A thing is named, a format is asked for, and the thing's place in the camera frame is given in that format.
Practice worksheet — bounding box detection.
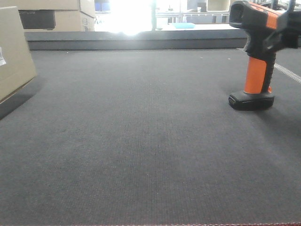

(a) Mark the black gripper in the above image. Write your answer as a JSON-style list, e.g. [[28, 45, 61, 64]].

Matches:
[[263, 11, 301, 51]]

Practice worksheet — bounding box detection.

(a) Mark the orange black barcode scanner gun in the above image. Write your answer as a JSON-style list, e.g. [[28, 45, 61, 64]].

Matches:
[[229, 0, 280, 111]]

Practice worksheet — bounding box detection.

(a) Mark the brown cardboard package box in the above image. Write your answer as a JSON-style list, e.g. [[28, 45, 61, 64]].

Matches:
[[0, 7, 37, 103]]

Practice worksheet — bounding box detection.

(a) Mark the beige plastic bin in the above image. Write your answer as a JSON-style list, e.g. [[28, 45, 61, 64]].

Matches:
[[207, 0, 231, 12]]

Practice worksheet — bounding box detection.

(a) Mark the cyan foam pad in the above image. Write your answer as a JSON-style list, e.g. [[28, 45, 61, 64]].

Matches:
[[173, 23, 196, 29]]

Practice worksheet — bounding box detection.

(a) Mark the stacked cardboard boxes background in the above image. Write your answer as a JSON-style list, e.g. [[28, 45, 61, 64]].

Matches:
[[0, 0, 95, 32]]

